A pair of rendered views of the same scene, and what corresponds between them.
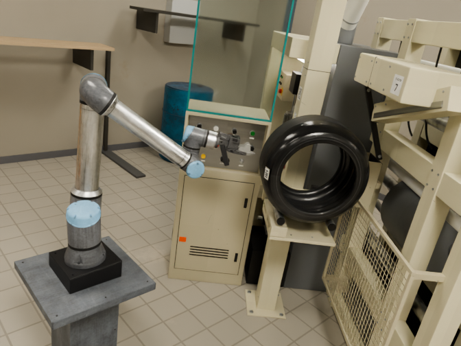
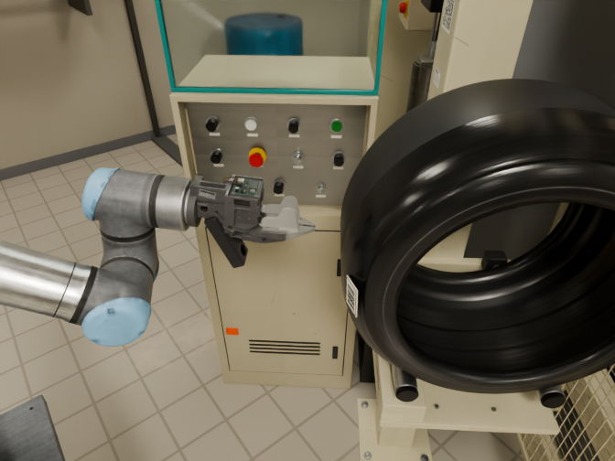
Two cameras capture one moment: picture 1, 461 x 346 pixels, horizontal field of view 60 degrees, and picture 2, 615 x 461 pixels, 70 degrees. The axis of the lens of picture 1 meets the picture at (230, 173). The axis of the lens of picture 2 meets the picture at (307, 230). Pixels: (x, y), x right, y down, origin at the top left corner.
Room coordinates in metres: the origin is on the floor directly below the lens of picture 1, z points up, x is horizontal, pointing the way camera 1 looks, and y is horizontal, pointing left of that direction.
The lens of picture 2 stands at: (1.38, -0.18, 1.67)
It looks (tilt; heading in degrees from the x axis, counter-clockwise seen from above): 36 degrees down; 8
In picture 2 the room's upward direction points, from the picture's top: straight up
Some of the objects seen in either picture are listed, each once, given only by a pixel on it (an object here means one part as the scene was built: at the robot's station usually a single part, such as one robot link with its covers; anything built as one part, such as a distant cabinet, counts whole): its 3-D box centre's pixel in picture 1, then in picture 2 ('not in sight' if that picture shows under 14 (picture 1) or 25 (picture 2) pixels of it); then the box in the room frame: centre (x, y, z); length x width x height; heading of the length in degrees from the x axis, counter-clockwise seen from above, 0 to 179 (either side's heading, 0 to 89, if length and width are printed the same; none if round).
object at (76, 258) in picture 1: (85, 248); not in sight; (1.62, 0.63, 0.73); 0.19 x 0.19 x 0.10
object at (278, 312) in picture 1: (264, 303); (393, 430); (2.34, -0.39, 0.01); 0.27 x 0.27 x 0.02; 5
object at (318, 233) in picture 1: (296, 224); (450, 357); (2.09, -0.43, 0.80); 0.37 x 0.36 x 0.02; 95
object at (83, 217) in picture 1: (84, 222); not in sight; (1.63, 0.64, 0.87); 0.17 x 0.15 x 0.18; 20
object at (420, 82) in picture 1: (401, 77); not in sight; (1.99, -0.74, 1.71); 0.61 x 0.25 x 0.15; 5
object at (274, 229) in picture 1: (274, 216); (393, 344); (2.08, -0.29, 0.83); 0.36 x 0.09 x 0.06; 5
